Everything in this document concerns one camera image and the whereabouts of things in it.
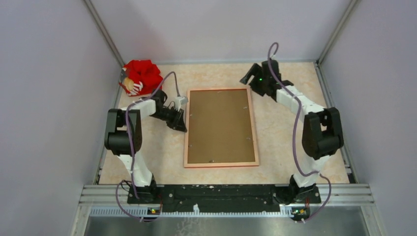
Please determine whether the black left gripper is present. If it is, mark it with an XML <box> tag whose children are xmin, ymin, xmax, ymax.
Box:
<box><xmin>150</xmin><ymin>106</ymin><xmax>187</xmax><ymax>133</ymax></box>

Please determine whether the red wooden picture frame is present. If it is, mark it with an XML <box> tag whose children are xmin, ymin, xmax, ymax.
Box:
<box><xmin>183</xmin><ymin>87</ymin><xmax>260</xmax><ymax>169</ymax></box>

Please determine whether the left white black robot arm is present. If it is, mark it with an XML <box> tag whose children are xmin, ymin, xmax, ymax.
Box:
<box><xmin>104</xmin><ymin>89</ymin><xmax>188</xmax><ymax>203</ymax></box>

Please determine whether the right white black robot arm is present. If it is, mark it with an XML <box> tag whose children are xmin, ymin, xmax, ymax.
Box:
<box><xmin>240</xmin><ymin>59</ymin><xmax>344</xmax><ymax>205</ymax></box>

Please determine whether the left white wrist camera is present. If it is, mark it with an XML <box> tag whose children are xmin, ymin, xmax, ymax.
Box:
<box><xmin>173</xmin><ymin>96</ymin><xmax>188</xmax><ymax>111</ymax></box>

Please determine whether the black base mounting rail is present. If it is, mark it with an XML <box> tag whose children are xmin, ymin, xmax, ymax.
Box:
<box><xmin>127</xmin><ymin>184</ymin><xmax>322</xmax><ymax>213</ymax></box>

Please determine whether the white slotted cable duct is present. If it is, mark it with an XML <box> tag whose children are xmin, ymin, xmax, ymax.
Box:
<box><xmin>90</xmin><ymin>205</ymin><xmax>294</xmax><ymax>218</ymax></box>

